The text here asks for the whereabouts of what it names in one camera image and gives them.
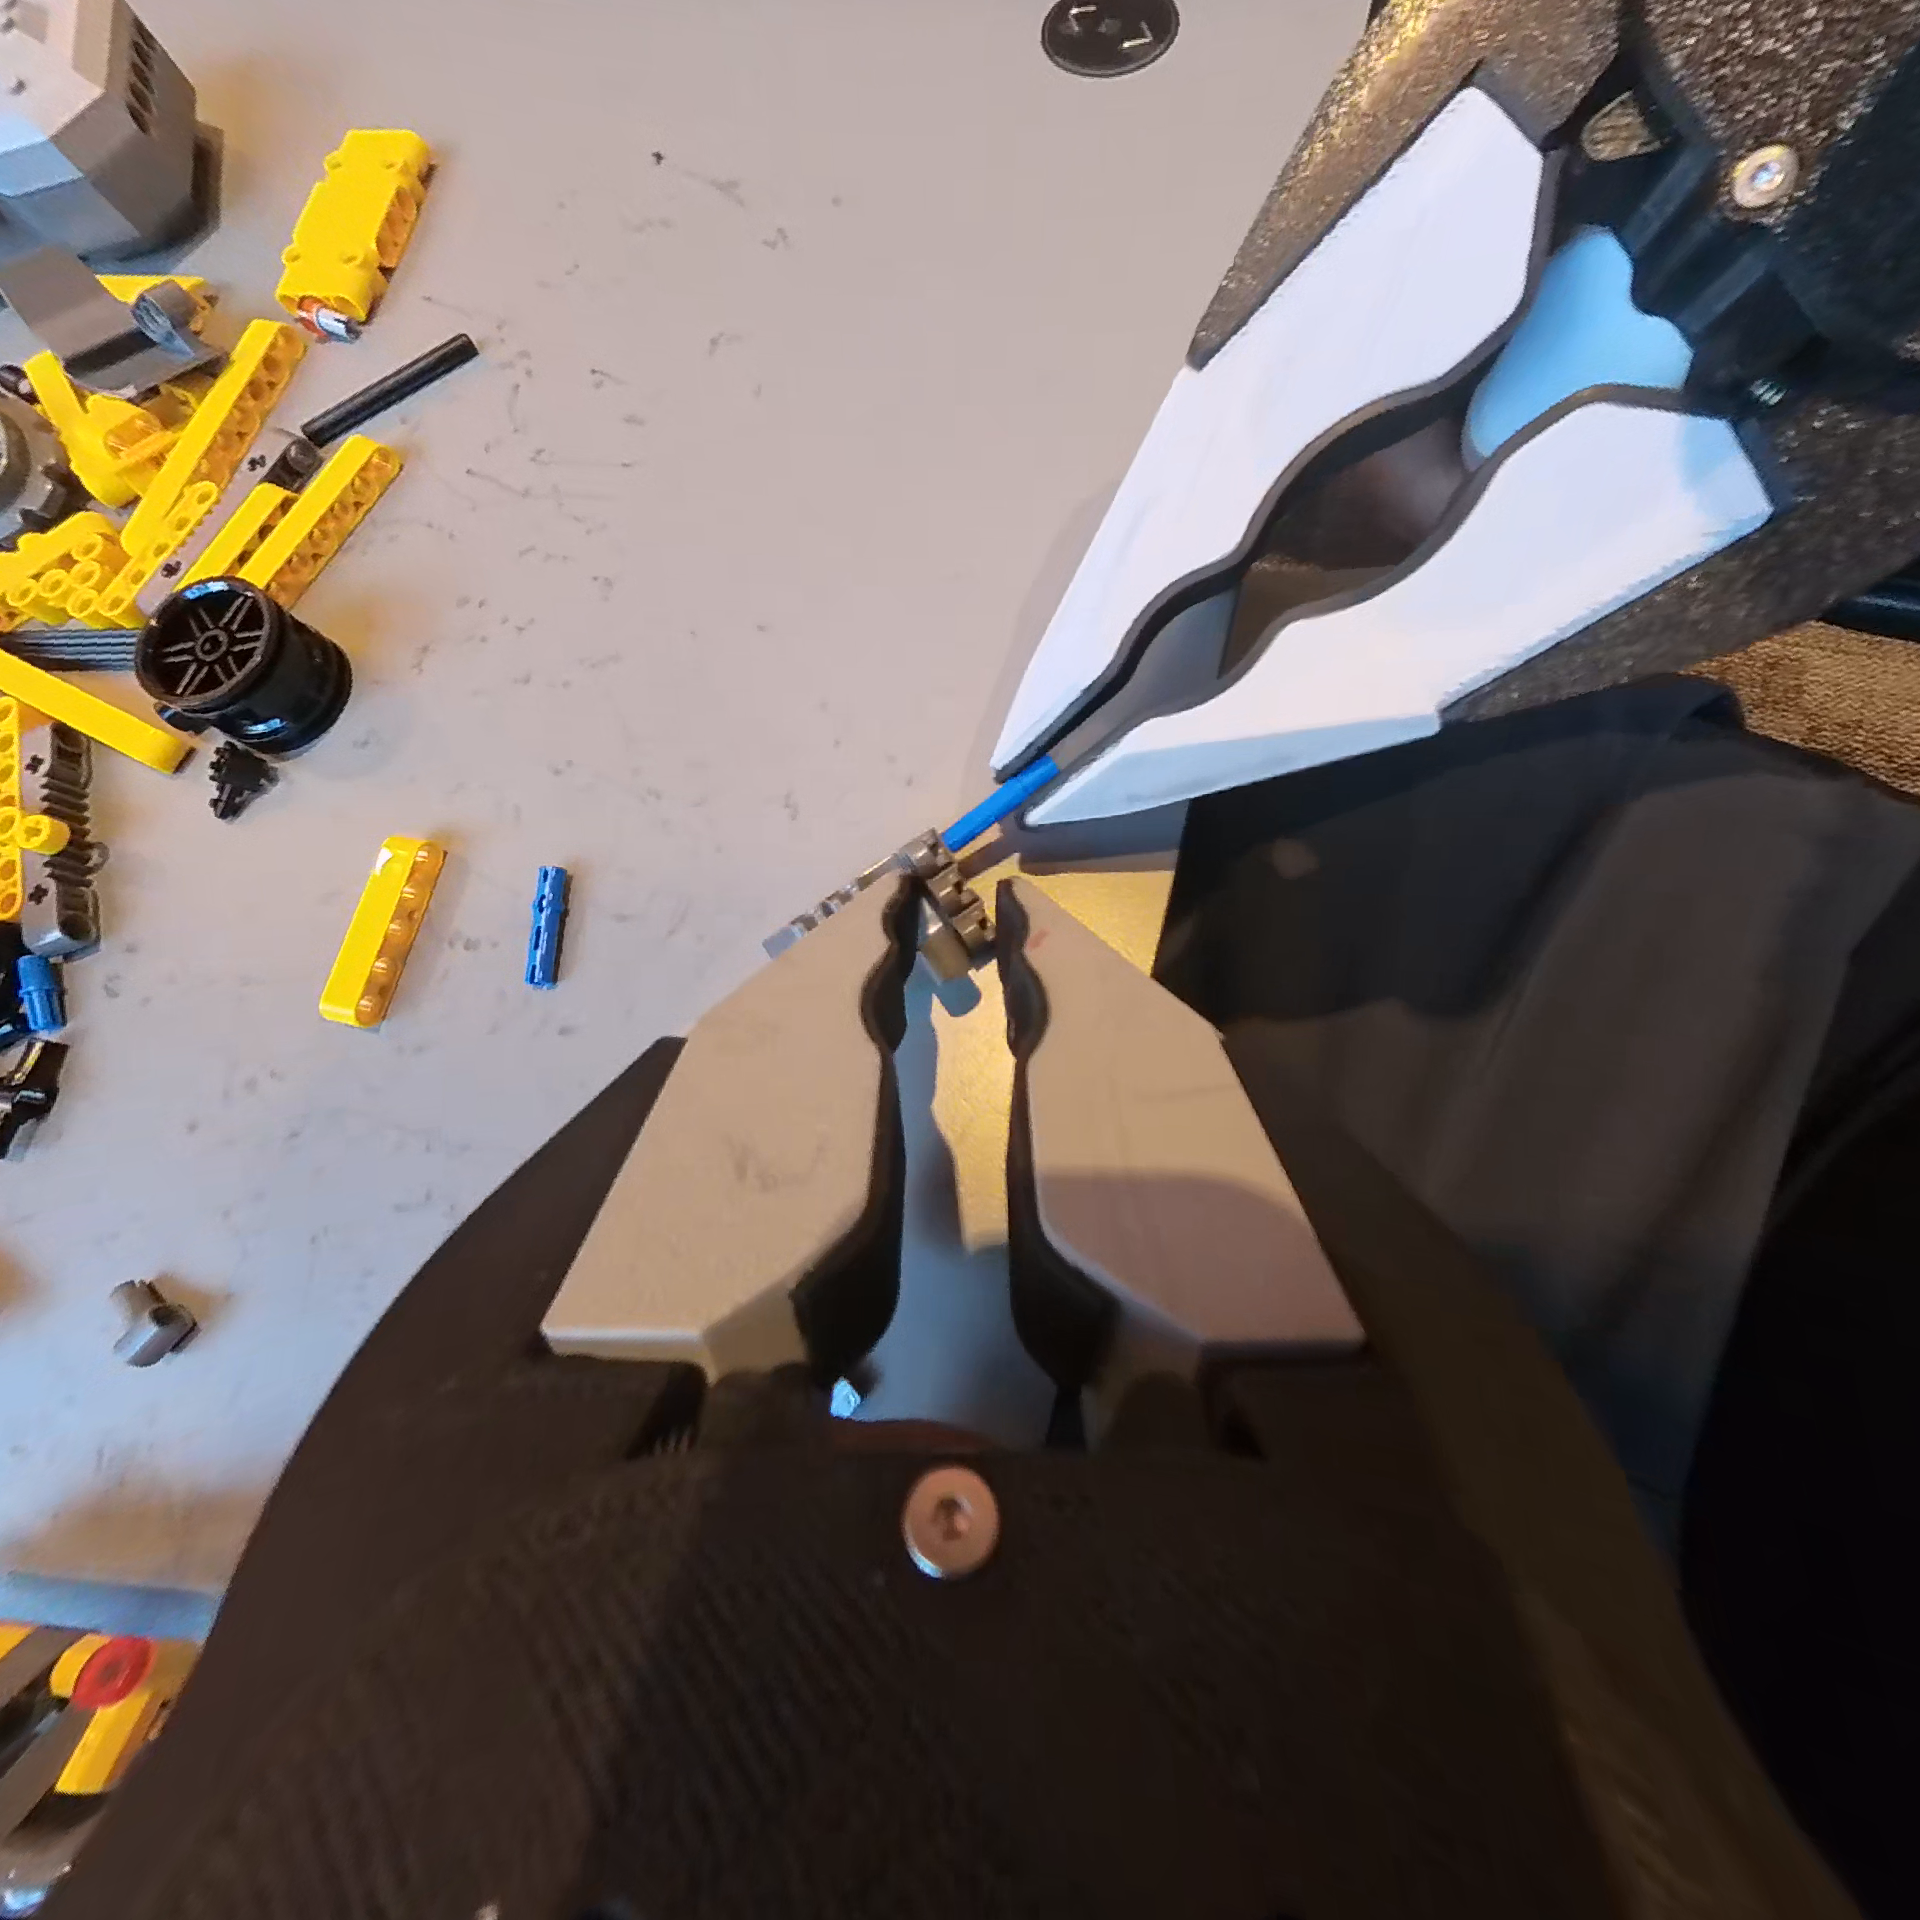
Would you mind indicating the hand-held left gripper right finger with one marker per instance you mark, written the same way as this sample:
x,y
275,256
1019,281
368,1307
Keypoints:
x,y
1185,1185

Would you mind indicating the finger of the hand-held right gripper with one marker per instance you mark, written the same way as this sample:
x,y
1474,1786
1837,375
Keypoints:
x,y
1351,344
1575,554

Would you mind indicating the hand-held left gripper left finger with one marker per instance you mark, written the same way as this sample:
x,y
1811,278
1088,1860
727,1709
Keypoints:
x,y
720,1185

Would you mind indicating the small grey brick assembly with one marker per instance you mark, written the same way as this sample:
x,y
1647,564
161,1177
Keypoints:
x,y
945,914

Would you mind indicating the long blue toy pin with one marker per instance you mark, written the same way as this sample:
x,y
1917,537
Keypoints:
x,y
998,810

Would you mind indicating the grey toy connector piece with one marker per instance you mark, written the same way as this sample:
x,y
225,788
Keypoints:
x,y
152,1321

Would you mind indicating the black desk grommet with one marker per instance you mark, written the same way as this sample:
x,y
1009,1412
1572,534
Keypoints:
x,y
1111,30

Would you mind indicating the grey desk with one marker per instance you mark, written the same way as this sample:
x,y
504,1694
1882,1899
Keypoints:
x,y
674,524

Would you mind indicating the yellow toy beam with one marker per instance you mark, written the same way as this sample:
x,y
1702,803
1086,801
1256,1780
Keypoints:
x,y
383,931

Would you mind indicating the small black toy connector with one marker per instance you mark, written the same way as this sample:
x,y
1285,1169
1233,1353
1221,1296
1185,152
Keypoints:
x,y
241,780

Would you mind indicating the person's black sweater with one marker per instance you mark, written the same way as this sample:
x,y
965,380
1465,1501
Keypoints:
x,y
1815,1425

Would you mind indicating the black toy wheel hub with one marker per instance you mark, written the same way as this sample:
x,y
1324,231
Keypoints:
x,y
241,660

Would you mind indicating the yellow black toy brick vehicle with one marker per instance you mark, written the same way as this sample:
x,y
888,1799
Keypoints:
x,y
74,1710

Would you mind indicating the pile of toy brick pieces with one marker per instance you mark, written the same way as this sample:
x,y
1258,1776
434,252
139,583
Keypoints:
x,y
120,450

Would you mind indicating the grey toy battery box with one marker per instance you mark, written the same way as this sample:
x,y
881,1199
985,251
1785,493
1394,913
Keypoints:
x,y
91,135

